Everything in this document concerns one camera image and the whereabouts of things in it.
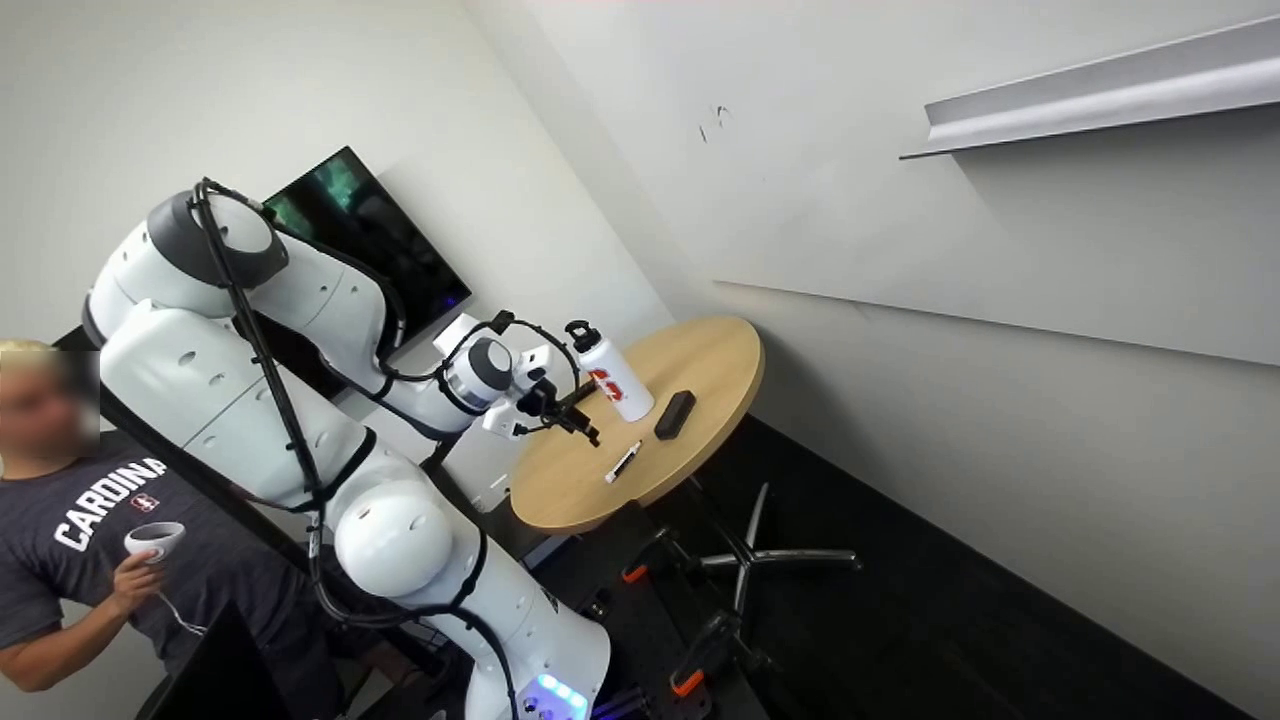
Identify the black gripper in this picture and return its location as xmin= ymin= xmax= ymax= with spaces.
xmin=514 ymin=377 xmax=606 ymax=451

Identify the black and white marker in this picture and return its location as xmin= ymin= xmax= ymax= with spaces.
xmin=601 ymin=439 xmax=647 ymax=489

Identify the white VR controller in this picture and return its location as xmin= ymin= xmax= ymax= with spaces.
xmin=118 ymin=514 xmax=191 ymax=565

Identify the person forearm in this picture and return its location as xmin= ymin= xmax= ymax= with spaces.
xmin=0 ymin=582 xmax=136 ymax=695

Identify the person hand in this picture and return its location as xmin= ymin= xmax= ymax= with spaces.
xmin=109 ymin=551 xmax=166 ymax=620

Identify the black whiteboard eraser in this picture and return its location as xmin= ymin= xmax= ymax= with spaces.
xmin=653 ymin=387 xmax=699 ymax=444

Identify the round wooden table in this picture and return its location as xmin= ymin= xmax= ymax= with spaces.
xmin=507 ymin=310 xmax=766 ymax=541

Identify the black orange bar clamp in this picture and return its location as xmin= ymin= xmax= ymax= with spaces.
xmin=610 ymin=525 xmax=688 ymax=590
xmin=661 ymin=612 xmax=770 ymax=709

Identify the chrome star table base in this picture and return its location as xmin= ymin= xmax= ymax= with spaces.
xmin=690 ymin=476 xmax=864 ymax=623

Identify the person in grey shirt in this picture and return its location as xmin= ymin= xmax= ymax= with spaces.
xmin=0 ymin=334 xmax=345 ymax=720

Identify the aluminium whiteboard tray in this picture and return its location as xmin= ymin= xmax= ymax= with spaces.
xmin=896 ymin=12 xmax=1280 ymax=163

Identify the white wall whiteboard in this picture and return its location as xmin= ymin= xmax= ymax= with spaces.
xmin=455 ymin=0 xmax=1280 ymax=371

